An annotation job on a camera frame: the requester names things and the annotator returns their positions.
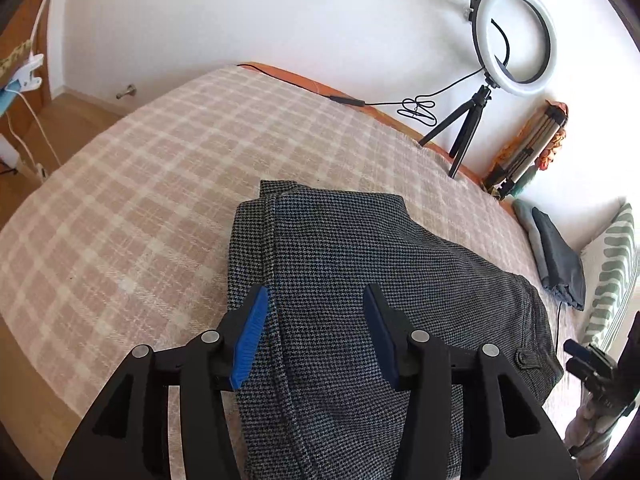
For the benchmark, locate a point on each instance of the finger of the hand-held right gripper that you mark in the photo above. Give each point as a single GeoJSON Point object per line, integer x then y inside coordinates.
{"type": "Point", "coordinates": [576, 347]}
{"type": "Point", "coordinates": [582, 366]}

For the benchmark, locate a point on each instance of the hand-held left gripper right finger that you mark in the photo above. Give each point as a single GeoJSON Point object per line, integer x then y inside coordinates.
{"type": "Point", "coordinates": [384, 332]}

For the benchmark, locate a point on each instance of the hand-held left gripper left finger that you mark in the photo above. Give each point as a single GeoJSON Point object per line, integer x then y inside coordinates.
{"type": "Point", "coordinates": [248, 332]}

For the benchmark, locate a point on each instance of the grey houndstooth pants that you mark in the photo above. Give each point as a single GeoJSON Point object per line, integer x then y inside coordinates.
{"type": "Point", "coordinates": [360, 280]}

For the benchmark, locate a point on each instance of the green striped white pillow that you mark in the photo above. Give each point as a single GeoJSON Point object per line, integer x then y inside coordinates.
{"type": "Point", "coordinates": [610, 270]}

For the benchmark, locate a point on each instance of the folded dark grey cloth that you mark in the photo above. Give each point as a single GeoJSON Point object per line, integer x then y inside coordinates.
{"type": "Point", "coordinates": [562, 260]}

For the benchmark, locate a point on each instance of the folded light grey cloth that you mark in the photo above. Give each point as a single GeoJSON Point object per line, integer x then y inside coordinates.
{"type": "Point", "coordinates": [529, 230]}

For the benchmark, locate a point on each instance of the beige plaid blanket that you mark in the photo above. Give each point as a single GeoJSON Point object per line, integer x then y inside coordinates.
{"type": "Point", "coordinates": [150, 200]}

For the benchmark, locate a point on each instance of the folded tripod stand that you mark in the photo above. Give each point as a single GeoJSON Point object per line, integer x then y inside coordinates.
{"type": "Point", "coordinates": [530, 152]}

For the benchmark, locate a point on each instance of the orange patterned cloth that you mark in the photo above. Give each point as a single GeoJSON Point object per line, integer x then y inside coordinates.
{"type": "Point", "coordinates": [550, 145]}

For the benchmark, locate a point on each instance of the orange bed sheet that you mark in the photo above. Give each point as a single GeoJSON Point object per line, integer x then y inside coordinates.
{"type": "Point", "coordinates": [380, 112]}

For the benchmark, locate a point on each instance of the small black tripod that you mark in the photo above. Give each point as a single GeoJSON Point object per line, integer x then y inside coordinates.
{"type": "Point", "coordinates": [465, 120]}

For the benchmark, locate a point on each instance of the metal door stopper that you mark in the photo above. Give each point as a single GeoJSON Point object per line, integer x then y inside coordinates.
{"type": "Point", "coordinates": [125, 93]}

